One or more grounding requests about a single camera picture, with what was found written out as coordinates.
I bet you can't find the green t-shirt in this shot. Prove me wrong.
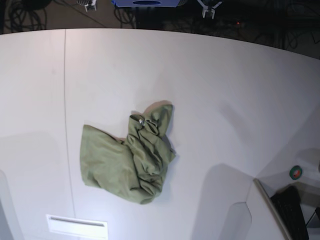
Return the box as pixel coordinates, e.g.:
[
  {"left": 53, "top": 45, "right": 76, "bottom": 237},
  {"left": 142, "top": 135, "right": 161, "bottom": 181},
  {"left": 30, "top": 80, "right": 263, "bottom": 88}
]
[{"left": 79, "top": 103, "right": 176, "bottom": 205}]

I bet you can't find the black keyboard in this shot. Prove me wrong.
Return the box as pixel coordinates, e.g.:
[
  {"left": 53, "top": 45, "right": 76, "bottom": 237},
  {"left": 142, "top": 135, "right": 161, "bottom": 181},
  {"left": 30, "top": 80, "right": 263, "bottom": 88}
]
[{"left": 271, "top": 185, "right": 309, "bottom": 240}]

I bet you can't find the white label plate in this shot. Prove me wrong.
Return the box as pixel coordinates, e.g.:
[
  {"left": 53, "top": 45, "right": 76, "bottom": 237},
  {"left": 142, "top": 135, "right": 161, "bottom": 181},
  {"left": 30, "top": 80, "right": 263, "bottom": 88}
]
[{"left": 46, "top": 214, "right": 109, "bottom": 240}]

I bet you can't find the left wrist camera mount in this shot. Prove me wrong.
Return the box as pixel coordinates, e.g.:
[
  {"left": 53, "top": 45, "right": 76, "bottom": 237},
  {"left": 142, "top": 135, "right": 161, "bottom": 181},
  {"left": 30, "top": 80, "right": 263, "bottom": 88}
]
[{"left": 197, "top": 0, "right": 223, "bottom": 20}]

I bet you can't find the blue box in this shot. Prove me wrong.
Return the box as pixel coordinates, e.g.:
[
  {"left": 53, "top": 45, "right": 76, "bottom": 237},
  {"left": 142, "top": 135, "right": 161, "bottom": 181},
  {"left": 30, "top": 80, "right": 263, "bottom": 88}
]
[{"left": 111, "top": 0, "right": 188, "bottom": 8}]

